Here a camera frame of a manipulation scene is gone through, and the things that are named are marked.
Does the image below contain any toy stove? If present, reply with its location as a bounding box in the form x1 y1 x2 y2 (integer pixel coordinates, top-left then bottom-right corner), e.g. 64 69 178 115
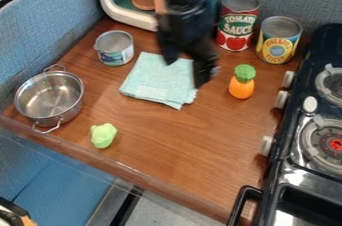
225 23 342 226

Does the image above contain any red tomato sauce can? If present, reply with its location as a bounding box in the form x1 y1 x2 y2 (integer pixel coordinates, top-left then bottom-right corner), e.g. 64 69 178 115
215 0 262 53

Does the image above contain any light blue cloth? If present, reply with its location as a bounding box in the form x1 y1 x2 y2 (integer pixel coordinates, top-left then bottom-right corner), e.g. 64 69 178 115
117 51 201 111

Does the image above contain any silver pot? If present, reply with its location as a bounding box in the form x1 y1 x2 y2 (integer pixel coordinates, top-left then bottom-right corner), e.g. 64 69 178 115
12 63 86 135

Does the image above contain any toy sink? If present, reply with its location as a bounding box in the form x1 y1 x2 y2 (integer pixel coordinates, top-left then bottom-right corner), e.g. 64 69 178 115
93 0 230 33

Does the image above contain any orange toy with green top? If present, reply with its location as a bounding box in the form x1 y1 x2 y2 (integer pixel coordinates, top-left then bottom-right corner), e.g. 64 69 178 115
227 63 258 100

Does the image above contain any small blue label can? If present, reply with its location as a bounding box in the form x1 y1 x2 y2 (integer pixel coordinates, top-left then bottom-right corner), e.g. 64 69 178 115
92 29 137 68

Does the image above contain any yellow pineapple can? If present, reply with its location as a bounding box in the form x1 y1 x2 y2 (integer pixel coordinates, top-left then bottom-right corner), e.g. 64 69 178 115
255 15 305 66

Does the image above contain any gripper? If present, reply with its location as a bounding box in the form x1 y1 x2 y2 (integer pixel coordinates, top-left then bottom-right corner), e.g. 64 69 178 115
153 2 222 90

